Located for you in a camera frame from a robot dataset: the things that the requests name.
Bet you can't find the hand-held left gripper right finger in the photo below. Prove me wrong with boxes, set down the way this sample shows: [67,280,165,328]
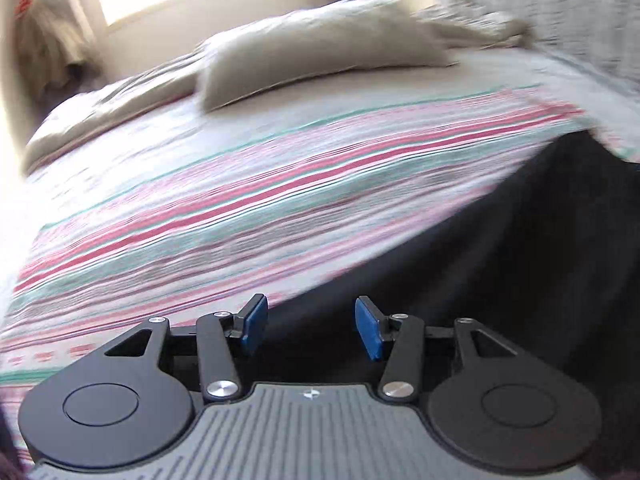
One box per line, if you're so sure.
[355,296,518,403]

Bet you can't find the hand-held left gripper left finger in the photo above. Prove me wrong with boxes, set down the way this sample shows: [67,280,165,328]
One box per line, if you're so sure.
[102,294,269,405]

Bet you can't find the black pants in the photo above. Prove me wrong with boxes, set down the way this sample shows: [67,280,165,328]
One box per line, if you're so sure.
[262,130,640,463]

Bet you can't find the bed with striped patterned sheet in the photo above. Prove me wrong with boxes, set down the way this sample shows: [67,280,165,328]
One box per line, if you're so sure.
[0,50,640,411]

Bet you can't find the beige duvet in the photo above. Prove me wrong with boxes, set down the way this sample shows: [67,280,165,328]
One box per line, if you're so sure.
[22,45,211,176]

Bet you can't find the beige pillow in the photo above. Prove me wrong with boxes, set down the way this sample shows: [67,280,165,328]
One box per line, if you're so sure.
[196,0,461,113]

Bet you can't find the hanging olive jacket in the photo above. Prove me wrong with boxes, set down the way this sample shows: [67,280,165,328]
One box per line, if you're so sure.
[12,0,101,96]

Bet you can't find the grey curtain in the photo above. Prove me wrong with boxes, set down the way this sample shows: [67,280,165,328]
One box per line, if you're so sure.
[437,0,640,93]

